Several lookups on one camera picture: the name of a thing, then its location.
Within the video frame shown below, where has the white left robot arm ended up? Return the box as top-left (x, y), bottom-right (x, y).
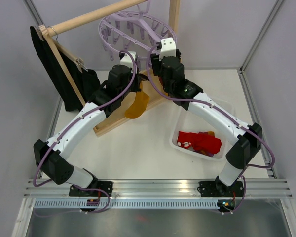
top-left (34, 62), bottom-right (141, 196)

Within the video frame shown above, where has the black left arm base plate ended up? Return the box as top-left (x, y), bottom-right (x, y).
top-left (69, 180), bottom-right (113, 197)

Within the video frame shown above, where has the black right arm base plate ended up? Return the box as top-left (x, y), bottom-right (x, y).
top-left (197, 180), bottom-right (244, 198)

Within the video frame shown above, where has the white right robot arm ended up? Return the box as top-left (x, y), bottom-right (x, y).
top-left (148, 54), bottom-right (262, 195)

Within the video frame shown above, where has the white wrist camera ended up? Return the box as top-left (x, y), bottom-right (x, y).
top-left (119, 51), bottom-right (137, 70)
top-left (157, 37), bottom-right (177, 61)

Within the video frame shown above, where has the white plastic basket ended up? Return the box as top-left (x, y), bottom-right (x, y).
top-left (169, 106), bottom-right (231, 161)

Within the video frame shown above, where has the black garment on hanger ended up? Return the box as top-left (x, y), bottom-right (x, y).
top-left (29, 26), bottom-right (102, 113)

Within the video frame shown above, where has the wooden clothes rack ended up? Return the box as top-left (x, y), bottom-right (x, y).
top-left (37, 0), bottom-right (181, 138)

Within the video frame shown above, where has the red sock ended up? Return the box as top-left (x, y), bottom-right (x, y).
top-left (177, 131), bottom-right (222, 157)

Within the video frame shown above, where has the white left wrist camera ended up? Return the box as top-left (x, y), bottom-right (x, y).
top-left (119, 51), bottom-right (137, 70)

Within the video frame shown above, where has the purple round clip hanger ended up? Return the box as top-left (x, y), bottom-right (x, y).
top-left (98, 0), bottom-right (177, 62)

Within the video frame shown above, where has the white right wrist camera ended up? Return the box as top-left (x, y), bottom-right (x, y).
top-left (157, 37), bottom-right (177, 61)

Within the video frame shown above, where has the wooden clip hanger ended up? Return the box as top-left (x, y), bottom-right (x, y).
top-left (39, 24), bottom-right (88, 73)

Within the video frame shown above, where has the white slotted cable duct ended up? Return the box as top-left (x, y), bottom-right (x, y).
top-left (34, 199), bottom-right (219, 209)

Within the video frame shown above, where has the mustard yellow sock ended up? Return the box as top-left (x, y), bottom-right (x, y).
top-left (124, 83), bottom-right (150, 119)

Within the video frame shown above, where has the aluminium mounting rail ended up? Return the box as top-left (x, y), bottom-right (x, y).
top-left (23, 178), bottom-right (293, 199)

